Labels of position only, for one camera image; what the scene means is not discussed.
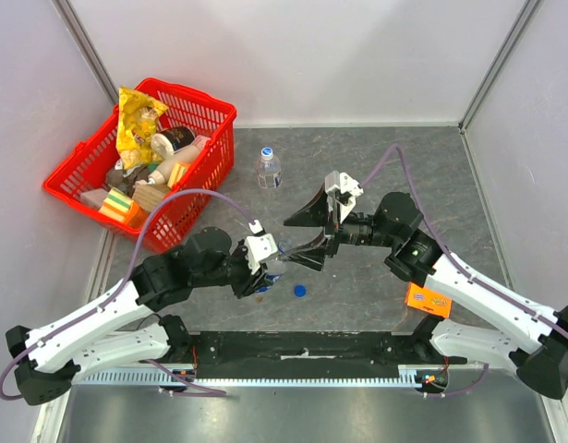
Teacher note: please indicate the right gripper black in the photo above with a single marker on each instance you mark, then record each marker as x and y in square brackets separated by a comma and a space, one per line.
[331, 228]

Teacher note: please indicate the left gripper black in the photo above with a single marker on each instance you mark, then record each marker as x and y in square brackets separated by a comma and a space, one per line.
[246, 287]

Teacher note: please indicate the blue label pepsi bottle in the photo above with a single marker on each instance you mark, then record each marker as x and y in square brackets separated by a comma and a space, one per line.
[276, 267]

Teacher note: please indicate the blue bottle cap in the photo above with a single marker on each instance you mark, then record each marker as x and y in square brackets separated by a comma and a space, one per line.
[300, 290]

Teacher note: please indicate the small clear water bottle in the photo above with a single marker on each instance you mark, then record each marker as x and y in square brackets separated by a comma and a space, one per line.
[269, 169]

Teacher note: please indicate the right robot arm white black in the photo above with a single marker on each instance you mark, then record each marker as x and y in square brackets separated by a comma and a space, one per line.
[527, 337]

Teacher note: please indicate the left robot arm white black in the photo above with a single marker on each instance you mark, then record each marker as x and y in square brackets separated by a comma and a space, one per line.
[49, 360]

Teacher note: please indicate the beige sauce bottle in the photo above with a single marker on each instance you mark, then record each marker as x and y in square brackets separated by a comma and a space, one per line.
[186, 155]

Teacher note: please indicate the orange snack box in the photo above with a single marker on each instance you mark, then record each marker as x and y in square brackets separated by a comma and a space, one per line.
[425, 300]

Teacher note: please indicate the orange packet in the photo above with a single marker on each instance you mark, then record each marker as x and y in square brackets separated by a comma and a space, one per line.
[135, 216]

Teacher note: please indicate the wooden block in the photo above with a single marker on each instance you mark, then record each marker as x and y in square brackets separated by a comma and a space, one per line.
[148, 197]

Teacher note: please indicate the yellow wafer pack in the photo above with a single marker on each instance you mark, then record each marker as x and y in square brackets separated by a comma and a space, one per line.
[177, 173]

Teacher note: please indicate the striped yellow green sponge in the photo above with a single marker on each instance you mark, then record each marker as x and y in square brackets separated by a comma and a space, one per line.
[116, 205]

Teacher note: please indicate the brown cup with lid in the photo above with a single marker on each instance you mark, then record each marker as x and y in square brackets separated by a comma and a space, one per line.
[168, 141]

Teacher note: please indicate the yellow chips bag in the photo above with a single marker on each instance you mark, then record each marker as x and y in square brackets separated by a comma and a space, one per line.
[138, 120]

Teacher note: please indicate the red plastic basket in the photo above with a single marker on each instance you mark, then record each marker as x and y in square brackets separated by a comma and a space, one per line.
[146, 172]

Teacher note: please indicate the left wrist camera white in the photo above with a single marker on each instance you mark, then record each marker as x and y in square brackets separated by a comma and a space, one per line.
[260, 246]

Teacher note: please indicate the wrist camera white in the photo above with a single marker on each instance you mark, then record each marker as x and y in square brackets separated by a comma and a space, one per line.
[260, 246]
[343, 189]

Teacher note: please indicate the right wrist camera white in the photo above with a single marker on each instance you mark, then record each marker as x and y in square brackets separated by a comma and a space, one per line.
[343, 189]

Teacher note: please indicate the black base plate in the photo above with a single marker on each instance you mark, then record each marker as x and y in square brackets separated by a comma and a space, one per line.
[382, 347]

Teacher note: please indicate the white cable duct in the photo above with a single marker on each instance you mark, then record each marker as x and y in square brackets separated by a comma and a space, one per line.
[148, 376]

